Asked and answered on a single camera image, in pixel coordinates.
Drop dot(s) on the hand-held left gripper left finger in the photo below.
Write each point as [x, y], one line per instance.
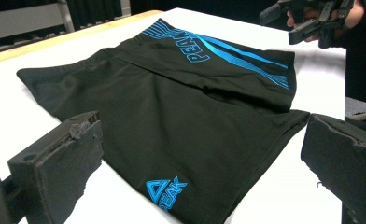
[56, 168]

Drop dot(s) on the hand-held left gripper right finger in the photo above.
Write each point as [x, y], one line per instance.
[349, 161]

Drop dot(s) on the black shorts with blue print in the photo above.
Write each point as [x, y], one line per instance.
[171, 124]

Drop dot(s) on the wooden table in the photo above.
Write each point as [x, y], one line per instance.
[63, 39]

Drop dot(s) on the grey metal stand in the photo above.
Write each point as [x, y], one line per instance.
[25, 21]

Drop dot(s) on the dark curtain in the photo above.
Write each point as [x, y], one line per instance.
[94, 12]

